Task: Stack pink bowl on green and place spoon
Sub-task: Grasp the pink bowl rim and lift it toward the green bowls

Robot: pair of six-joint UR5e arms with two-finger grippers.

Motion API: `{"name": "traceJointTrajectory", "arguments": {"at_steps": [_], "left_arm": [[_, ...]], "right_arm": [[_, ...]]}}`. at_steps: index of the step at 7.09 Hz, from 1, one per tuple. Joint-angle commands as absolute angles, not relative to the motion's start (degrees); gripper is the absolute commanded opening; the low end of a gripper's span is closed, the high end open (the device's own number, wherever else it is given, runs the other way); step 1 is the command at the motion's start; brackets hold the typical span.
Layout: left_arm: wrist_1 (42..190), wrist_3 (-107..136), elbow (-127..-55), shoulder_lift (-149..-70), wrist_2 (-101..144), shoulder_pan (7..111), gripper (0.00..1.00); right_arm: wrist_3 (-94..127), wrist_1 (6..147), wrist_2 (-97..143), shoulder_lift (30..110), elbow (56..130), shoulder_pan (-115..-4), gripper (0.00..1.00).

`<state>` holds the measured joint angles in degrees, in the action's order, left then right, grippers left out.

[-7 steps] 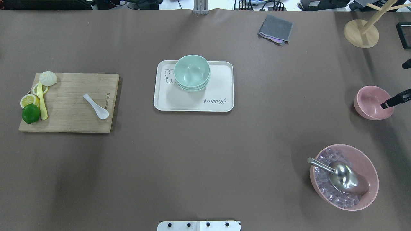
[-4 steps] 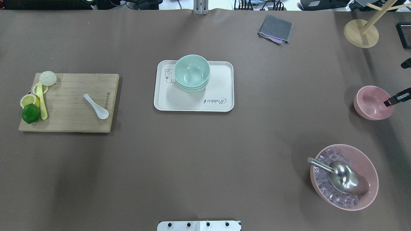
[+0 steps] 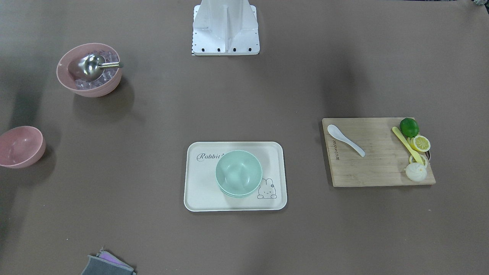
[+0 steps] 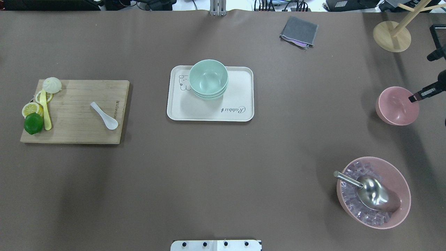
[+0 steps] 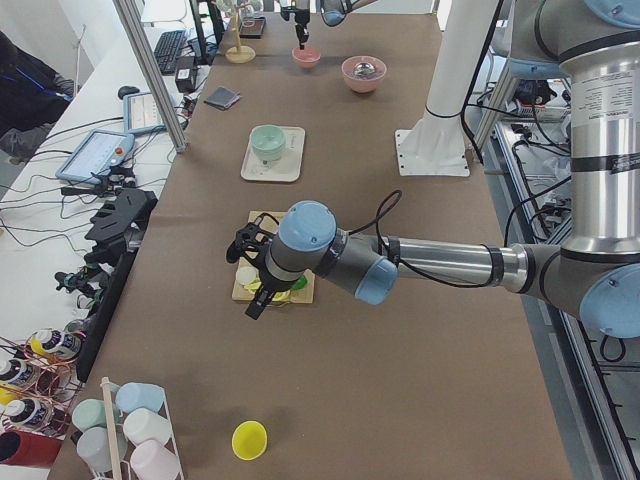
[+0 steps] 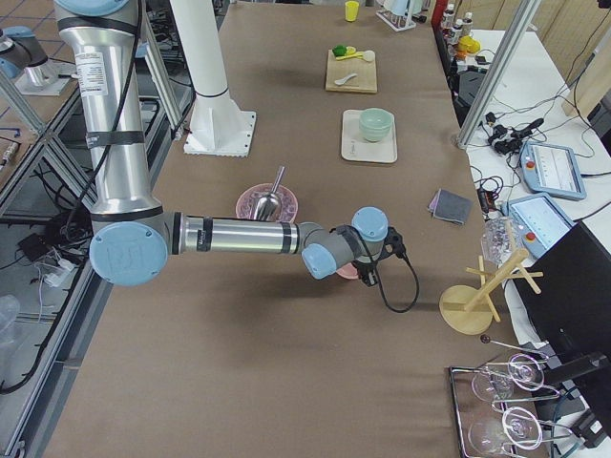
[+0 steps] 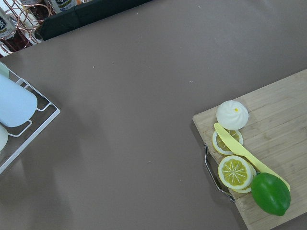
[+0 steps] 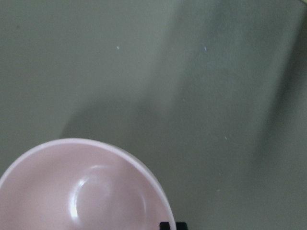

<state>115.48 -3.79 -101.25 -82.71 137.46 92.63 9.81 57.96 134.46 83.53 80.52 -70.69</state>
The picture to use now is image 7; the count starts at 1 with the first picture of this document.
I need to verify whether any lemon slice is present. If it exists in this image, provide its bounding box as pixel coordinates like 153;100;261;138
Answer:
218;155;256;194
212;130;243;156

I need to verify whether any white steamed bun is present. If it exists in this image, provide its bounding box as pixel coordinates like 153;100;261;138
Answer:
216;100;249;130

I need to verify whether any yellow plastic knife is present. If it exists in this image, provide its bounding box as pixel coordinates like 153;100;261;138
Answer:
213;123;291;191

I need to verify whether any white dish rack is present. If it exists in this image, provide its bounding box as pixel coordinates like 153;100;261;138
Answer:
0;63;60;175

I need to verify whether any light blue cup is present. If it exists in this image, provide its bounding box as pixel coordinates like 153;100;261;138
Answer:
0;75;37;127

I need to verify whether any green lime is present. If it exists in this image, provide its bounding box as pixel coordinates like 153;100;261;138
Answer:
251;172;291;216

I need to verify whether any copper wire bottle rack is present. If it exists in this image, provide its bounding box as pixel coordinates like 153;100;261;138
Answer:
0;0;55;45

